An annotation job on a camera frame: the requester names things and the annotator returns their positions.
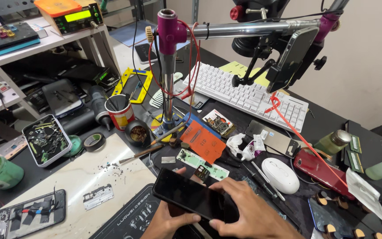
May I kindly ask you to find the metal phone shield plate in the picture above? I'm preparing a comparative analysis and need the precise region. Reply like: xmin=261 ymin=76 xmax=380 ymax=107
xmin=83 ymin=184 xmax=115 ymax=212

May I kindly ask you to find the chrome stand pole magenta joint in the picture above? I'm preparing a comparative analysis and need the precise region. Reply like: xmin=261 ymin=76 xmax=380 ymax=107
xmin=145 ymin=9 xmax=189 ymax=128

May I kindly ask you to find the person's right hand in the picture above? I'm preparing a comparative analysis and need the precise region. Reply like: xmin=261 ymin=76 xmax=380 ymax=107
xmin=209 ymin=177 xmax=306 ymax=239

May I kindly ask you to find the green glass bottle metal cap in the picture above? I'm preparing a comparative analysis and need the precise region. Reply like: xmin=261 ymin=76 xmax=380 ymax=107
xmin=313 ymin=129 xmax=353 ymax=156

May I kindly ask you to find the power supply with orange lid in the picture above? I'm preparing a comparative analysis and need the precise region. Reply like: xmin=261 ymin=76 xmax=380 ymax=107
xmin=33 ymin=0 xmax=104 ymax=36

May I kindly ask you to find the smartphone in black holder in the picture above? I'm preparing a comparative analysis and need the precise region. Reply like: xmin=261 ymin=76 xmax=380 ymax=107
xmin=265 ymin=26 xmax=320 ymax=94

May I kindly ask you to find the yellow paper sheet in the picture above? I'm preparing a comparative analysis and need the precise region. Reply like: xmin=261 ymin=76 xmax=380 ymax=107
xmin=218 ymin=61 xmax=272 ymax=88

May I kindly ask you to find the white shelf rack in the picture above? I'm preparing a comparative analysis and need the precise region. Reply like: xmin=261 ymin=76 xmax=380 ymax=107
xmin=0 ymin=17 xmax=121 ymax=121

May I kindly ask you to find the green tape roll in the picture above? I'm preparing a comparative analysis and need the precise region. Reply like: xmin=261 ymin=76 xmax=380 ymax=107
xmin=63 ymin=134 xmax=84 ymax=157

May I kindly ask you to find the green memory module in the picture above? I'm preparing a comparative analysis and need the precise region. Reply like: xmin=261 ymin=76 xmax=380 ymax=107
xmin=346 ymin=151 xmax=365 ymax=174
xmin=349 ymin=134 xmax=363 ymax=154

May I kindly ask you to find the white tin of phone parts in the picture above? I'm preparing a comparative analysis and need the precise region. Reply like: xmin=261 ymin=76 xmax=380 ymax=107
xmin=22 ymin=114 xmax=73 ymax=168

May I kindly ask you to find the black repair mat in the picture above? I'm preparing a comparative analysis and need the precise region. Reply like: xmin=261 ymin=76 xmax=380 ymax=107
xmin=89 ymin=183 xmax=205 ymax=239

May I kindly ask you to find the opened smartphone without back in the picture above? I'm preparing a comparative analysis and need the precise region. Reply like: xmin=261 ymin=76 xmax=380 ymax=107
xmin=0 ymin=189 xmax=66 ymax=239

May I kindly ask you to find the grey phone middle frame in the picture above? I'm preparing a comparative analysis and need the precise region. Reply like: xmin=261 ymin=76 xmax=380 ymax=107
xmin=245 ymin=120 xmax=300 ymax=159

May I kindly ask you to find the circuit board packet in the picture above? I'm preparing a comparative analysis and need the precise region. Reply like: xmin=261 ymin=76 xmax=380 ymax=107
xmin=202 ymin=108 xmax=234 ymax=136

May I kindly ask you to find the orange cable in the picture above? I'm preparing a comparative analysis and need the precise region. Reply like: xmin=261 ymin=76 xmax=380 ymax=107
xmin=265 ymin=92 xmax=382 ymax=237

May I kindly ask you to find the white marble slab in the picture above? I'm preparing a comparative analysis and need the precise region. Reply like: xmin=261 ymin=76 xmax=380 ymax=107
xmin=0 ymin=133 xmax=157 ymax=239

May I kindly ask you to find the silver screwdriver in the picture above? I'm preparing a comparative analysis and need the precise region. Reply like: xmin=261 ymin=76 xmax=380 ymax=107
xmin=251 ymin=161 xmax=286 ymax=202

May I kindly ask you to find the yellow plastic frame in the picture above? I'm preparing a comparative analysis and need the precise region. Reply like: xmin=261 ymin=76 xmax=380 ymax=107
xmin=111 ymin=67 xmax=154 ymax=104

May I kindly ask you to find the person's left hand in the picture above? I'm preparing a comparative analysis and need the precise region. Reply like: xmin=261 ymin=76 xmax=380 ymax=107
xmin=140 ymin=167 xmax=202 ymax=239

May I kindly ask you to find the black tape roll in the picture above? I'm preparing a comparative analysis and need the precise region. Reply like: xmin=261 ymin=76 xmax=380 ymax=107
xmin=82 ymin=132 xmax=107 ymax=153

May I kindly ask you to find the wooden handled brush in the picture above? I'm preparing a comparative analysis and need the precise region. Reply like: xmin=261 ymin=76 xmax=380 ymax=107
xmin=119 ymin=144 xmax=165 ymax=164

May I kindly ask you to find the red smartphone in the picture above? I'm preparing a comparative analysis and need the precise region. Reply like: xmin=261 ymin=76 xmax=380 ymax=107
xmin=293 ymin=149 xmax=356 ymax=200

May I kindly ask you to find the blue box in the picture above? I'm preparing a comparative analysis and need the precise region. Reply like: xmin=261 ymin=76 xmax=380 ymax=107
xmin=182 ymin=112 xmax=222 ymax=139

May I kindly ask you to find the crumpled white tissue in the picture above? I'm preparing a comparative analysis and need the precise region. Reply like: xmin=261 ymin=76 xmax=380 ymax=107
xmin=225 ymin=133 xmax=246 ymax=157

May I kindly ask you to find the blue phone back cover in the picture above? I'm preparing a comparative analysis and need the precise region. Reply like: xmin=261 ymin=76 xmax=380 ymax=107
xmin=308 ymin=196 xmax=355 ymax=237

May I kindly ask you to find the white comb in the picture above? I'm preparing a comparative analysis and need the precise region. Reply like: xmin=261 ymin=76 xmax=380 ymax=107
xmin=149 ymin=88 xmax=165 ymax=109

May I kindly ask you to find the white keyboard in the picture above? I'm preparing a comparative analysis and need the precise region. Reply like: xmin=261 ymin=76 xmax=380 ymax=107
xmin=182 ymin=62 xmax=309 ymax=133

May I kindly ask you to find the black microscope head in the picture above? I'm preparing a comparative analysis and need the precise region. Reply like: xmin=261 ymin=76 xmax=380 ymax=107
xmin=230 ymin=0 xmax=292 ymax=58

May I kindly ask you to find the grey soldering pen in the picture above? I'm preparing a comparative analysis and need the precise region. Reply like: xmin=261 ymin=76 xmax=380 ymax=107
xmin=149 ymin=121 xmax=189 ymax=147

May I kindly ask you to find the green screw strip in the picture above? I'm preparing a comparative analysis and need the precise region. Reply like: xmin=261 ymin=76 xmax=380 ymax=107
xmin=176 ymin=148 xmax=231 ymax=182

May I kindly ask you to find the white computer mouse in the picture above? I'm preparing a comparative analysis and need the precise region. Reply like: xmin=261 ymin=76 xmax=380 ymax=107
xmin=261 ymin=158 xmax=300 ymax=195

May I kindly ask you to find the small black chip card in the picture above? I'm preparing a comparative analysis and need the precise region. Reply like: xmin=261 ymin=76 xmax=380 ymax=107
xmin=194 ymin=165 xmax=211 ymax=182

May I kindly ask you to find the black electric screwdriver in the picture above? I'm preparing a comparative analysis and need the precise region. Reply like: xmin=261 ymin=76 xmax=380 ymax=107
xmin=89 ymin=85 xmax=113 ymax=131

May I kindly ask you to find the white plastic bag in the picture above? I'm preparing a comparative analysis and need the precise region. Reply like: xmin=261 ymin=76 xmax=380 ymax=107
xmin=345 ymin=167 xmax=382 ymax=226

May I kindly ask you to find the thin red cable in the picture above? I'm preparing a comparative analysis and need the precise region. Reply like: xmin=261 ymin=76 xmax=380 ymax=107
xmin=148 ymin=19 xmax=201 ymax=100

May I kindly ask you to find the black brass wool tip cleaner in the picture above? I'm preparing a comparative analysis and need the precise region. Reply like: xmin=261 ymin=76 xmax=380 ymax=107
xmin=125 ymin=119 xmax=152 ymax=147

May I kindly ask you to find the yellow round stand base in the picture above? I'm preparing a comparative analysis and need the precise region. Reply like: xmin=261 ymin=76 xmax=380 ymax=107
xmin=150 ymin=112 xmax=185 ymax=143

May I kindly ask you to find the orange card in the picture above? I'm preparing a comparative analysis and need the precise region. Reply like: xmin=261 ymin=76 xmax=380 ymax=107
xmin=180 ymin=120 xmax=227 ymax=164

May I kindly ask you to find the black tray with coloured knobs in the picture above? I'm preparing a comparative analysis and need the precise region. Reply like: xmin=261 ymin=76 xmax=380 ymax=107
xmin=0 ymin=22 xmax=41 ymax=56

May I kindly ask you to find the white glue tube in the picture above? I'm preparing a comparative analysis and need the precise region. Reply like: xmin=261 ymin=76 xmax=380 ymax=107
xmin=240 ymin=134 xmax=266 ymax=162

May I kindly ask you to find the red can tool holder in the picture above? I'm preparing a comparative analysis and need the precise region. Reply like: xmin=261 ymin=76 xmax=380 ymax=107
xmin=104 ymin=94 xmax=135 ymax=132

